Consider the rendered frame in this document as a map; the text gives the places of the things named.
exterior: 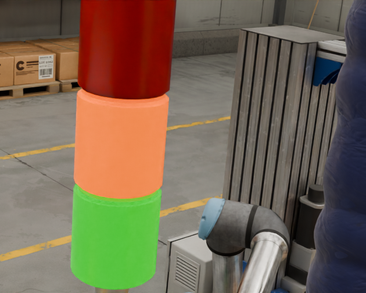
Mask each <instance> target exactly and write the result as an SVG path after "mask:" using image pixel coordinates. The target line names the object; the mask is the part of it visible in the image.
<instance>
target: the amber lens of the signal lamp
mask: <svg viewBox="0 0 366 293"><path fill-rule="evenodd" d="M168 100H169V97H168V96H167V95H166V94H164V95H163V96H160V97H157V98H151V99H115V98H107V97H101V96H98V95H94V94H91V93H89V92H86V91H84V90H83V89H81V90H79V91H78V93H77V111H76V142H75V158H74V181H75V183H76V184H77V185H78V186H79V187H81V188H82V189H83V190H84V191H86V192H89V193H90V194H94V195H97V196H103V197H107V198H118V199H126V198H139V197H143V196H147V195H150V194H152V193H154V192H155V191H156V190H158V189H159V188H160V187H161V186H162V181H163V167H164V152H165V144H166V129H167V115H168Z"/></svg>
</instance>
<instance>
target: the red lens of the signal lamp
mask: <svg viewBox="0 0 366 293"><path fill-rule="evenodd" d="M176 3H177V0H81V5H80V35H79V51H78V81H77V83H78V85H79V86H80V87H82V89H83V90H84V91H86V92H89V93H91V94H94V95H98V96H101V97H107V98H115V99H151V98H157V97H160V96H163V95H164V94H165V93H166V92H167V91H169V90H170V77H171V62H172V54H173V40H174V25H175V10H176Z"/></svg>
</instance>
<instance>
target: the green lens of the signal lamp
mask: <svg viewBox="0 0 366 293"><path fill-rule="evenodd" d="M161 196H162V191H161V189H160V188H159V189H158V190H156V191H155V192H154V193H152V194H150V195H147V196H143V197H139V198H126V199H118V198H107V197H103V196H97V195H94V194H90V193H89V192H86V191H84V190H83V189H82V188H81V187H79V186H78V185H77V184H75V186H74V188H73V219H72V235H71V265H70V267H71V271H72V273H73V274H74V275H75V276H76V277H77V278H78V279H79V280H81V281H83V282H84V283H86V284H88V285H91V286H93V287H98V288H103V289H109V290H122V289H127V288H133V287H137V286H139V285H141V284H143V283H145V282H147V281H148V280H150V279H151V278H152V277H153V275H154V274H155V271H156V256H157V242H158V233H159V219H160V204H161Z"/></svg>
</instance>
